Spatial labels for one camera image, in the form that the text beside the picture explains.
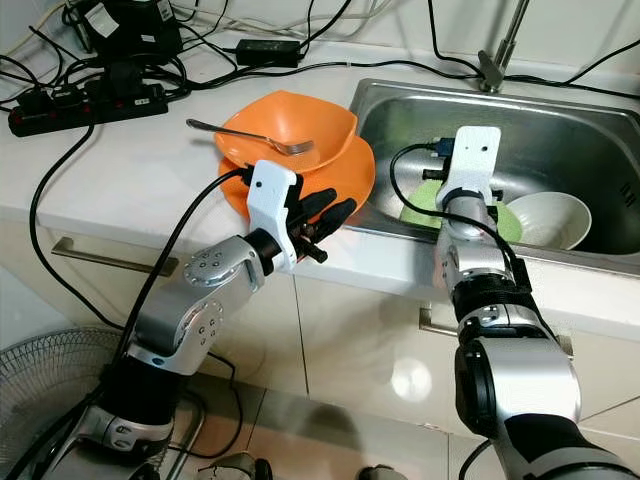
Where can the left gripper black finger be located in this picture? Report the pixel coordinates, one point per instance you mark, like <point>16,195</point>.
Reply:
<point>335,220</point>
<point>318,203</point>

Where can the orange plastic plate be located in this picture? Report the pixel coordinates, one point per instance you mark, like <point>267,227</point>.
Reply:
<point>355,175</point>

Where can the orange plastic bowl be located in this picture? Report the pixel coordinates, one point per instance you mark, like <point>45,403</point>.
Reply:
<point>290,113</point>

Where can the silver metal fork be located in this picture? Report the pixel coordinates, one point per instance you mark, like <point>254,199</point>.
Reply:
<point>230,130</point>

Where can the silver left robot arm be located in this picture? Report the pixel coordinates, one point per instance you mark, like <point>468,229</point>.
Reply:
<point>210,285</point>

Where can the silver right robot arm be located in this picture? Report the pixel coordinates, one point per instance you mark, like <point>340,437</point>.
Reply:
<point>510,340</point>

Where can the white kitchen cabinet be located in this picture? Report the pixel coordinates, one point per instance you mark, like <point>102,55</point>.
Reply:
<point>360,340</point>

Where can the light green plate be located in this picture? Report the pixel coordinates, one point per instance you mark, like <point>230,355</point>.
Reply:
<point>420,212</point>

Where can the steel faucet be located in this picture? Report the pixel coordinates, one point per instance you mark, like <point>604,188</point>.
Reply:
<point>490,70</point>

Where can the white ceramic bowl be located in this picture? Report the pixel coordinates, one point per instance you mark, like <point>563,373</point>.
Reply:
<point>555,215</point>

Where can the stainless steel sink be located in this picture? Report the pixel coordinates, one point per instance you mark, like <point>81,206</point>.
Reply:
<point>570,130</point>

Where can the flat black power adapter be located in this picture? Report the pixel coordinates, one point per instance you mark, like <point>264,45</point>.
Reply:
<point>268,52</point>

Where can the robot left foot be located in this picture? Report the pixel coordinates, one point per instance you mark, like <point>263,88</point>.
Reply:
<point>240,467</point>

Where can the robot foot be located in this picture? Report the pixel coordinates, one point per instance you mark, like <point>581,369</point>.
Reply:
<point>382,473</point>
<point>240,467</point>

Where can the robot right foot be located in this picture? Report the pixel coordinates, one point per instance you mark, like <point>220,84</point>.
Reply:
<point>382,473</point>

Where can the black power strip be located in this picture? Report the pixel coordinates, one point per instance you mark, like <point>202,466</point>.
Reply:
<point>85,110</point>

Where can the black charger with white label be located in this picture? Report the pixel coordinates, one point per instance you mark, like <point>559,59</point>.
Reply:
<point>130,32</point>

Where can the grey floor fan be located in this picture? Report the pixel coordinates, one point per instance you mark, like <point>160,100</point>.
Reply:
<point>35,390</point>

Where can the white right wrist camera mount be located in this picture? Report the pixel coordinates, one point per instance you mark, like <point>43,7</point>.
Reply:
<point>475,160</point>

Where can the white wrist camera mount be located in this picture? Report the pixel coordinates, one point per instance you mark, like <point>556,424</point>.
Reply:
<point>475,160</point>
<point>270,195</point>

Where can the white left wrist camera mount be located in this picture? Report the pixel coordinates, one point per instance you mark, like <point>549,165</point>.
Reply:
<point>270,195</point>

